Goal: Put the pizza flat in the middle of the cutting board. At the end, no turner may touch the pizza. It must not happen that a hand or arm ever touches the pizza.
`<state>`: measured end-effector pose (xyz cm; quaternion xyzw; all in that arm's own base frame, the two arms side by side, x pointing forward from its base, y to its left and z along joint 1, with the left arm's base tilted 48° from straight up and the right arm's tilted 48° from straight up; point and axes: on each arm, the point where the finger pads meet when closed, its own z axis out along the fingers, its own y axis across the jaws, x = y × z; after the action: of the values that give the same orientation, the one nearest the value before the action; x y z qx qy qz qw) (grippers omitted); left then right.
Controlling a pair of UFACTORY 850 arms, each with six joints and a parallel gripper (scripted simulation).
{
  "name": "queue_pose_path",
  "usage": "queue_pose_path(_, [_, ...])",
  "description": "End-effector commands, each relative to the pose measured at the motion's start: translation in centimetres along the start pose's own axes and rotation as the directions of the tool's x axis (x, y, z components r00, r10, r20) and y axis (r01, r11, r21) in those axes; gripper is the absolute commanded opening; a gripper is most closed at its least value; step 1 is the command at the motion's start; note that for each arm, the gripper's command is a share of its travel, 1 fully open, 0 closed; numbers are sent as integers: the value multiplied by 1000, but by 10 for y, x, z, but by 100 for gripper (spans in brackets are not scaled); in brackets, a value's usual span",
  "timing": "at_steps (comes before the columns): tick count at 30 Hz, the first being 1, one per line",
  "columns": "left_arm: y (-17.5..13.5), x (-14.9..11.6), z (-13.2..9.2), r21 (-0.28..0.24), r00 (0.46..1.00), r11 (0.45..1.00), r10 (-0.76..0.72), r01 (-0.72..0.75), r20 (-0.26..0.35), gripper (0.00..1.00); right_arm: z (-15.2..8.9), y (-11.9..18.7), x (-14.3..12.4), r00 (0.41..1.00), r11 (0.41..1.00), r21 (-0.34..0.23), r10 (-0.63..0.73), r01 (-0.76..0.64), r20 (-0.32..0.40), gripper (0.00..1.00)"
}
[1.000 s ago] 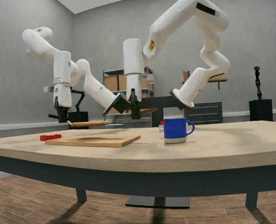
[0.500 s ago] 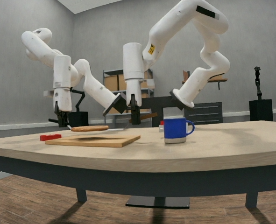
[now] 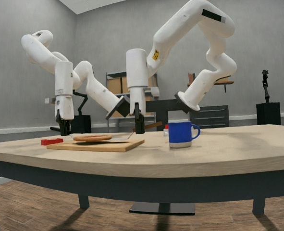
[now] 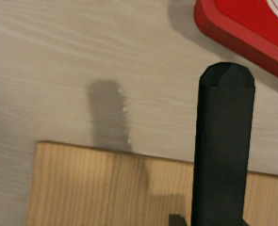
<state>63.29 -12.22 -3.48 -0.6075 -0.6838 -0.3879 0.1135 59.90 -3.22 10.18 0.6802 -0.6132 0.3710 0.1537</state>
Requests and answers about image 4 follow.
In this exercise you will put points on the light wooden cutting board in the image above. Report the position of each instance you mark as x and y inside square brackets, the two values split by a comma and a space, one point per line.
[76, 185]

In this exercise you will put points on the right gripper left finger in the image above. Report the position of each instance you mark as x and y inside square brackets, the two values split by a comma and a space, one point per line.
[176, 220]

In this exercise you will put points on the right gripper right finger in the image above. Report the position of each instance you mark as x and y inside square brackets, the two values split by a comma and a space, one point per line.
[244, 223]

